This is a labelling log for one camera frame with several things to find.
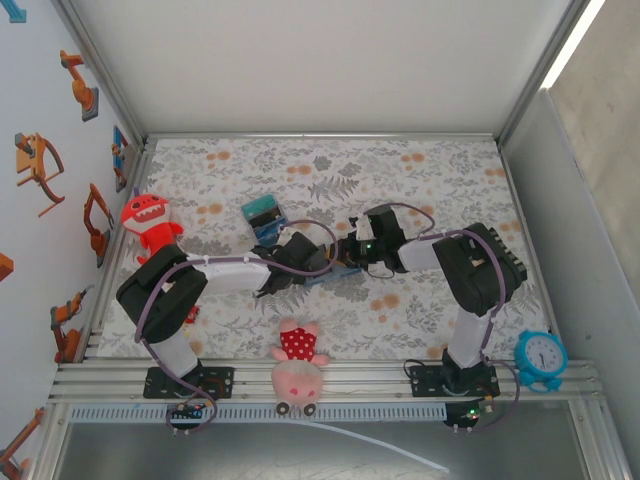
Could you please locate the blue box with black insert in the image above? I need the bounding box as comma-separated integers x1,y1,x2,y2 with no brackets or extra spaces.
239,194,292,247

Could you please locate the aluminium side rail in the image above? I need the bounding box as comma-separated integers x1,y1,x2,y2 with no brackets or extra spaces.
82,142,156,361

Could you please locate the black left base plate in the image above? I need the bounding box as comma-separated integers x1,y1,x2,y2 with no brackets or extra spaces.
143,366,235,400

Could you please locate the pink pig plush toy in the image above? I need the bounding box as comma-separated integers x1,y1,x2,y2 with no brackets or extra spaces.
271,318,331,417

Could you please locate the blue logo credit card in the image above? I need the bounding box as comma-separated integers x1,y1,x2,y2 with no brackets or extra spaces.
255,222,291,246

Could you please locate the dark VIP credit card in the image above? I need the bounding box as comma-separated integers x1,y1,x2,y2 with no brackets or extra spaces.
248,209,285,229

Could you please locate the white slotted cable duct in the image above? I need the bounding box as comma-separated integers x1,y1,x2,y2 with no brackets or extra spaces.
69,402,449,425

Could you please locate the blue orange wall sticker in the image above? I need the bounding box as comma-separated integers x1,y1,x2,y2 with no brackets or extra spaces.
110,125,130,194

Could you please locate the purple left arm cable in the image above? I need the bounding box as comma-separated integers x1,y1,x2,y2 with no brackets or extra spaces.
134,218,337,437

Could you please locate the aluminium front rail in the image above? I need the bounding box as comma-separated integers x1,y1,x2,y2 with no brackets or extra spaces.
47,358,604,403

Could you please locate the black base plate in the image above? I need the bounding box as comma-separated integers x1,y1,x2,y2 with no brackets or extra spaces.
409,364,501,399
143,366,235,400

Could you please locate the blue card holder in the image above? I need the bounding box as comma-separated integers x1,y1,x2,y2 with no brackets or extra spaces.
303,263,362,288

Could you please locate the thin white plastic strip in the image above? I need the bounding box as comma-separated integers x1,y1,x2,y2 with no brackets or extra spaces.
294,419,451,474

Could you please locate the red shark plush toy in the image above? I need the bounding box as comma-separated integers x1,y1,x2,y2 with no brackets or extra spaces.
121,194,184,266

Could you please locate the blue alarm clock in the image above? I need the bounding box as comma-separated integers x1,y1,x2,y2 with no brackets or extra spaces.
513,329,570,395

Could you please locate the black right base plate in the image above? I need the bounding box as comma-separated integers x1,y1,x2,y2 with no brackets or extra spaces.
409,364,501,399

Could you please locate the aluminium back rail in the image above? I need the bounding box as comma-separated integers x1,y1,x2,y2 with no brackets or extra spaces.
143,131,502,145

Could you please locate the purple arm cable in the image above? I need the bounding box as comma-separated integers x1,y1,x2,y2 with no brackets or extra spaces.
362,202,521,435
134,218,337,437

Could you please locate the floral table mat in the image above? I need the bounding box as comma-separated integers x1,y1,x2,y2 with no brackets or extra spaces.
99,137,556,361

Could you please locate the teal credit card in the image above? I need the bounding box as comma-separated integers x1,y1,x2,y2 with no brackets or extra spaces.
241,195,278,218

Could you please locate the orange gripper wall sticker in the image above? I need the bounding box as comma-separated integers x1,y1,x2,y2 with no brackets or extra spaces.
13,132,66,219

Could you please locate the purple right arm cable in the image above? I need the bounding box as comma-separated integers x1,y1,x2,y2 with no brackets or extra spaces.
362,202,521,435

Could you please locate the aluminium frame post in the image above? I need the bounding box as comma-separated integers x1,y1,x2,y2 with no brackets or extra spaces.
496,0,595,149
49,0,151,151

